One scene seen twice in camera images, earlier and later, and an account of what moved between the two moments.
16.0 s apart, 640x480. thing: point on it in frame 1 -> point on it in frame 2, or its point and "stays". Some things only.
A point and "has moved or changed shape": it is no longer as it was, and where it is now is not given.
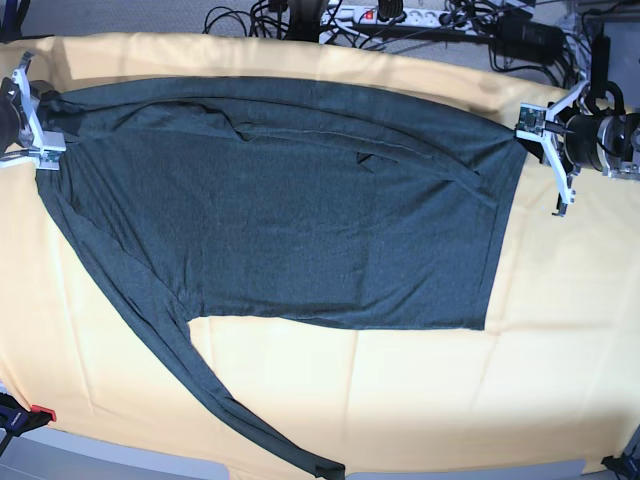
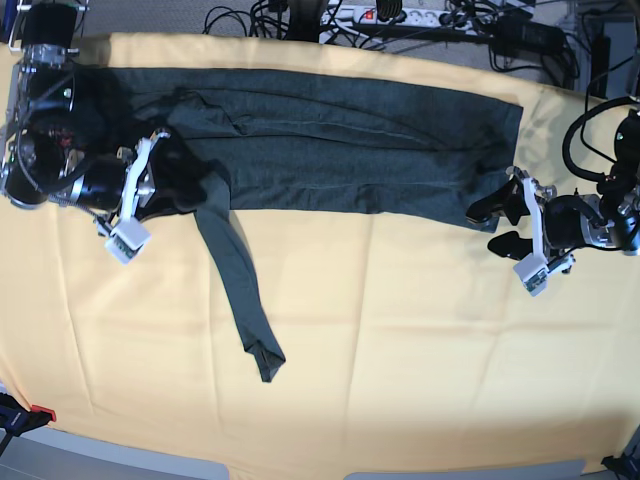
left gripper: x=23 y=140 -> x=157 y=176
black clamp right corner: x=626 y=467 stays
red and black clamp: x=15 y=418 stays
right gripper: x=570 y=138 -> x=562 y=224
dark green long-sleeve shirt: x=297 y=198 has moved or changed shape
